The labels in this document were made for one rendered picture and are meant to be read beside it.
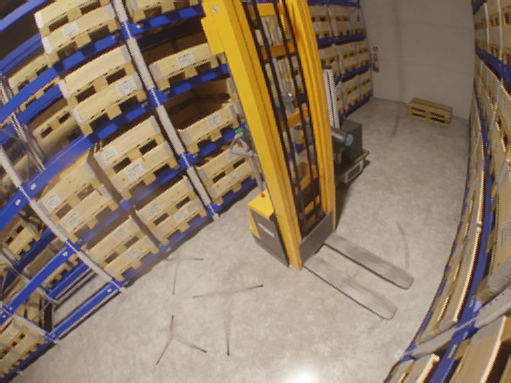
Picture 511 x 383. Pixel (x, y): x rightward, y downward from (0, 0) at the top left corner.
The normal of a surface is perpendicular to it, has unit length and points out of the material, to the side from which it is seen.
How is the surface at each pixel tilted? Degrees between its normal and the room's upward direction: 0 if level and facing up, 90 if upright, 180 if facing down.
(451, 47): 90
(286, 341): 0
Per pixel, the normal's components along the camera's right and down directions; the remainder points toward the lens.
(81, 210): 0.63, 0.35
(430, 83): -0.73, 0.57
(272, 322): -0.26, -0.74
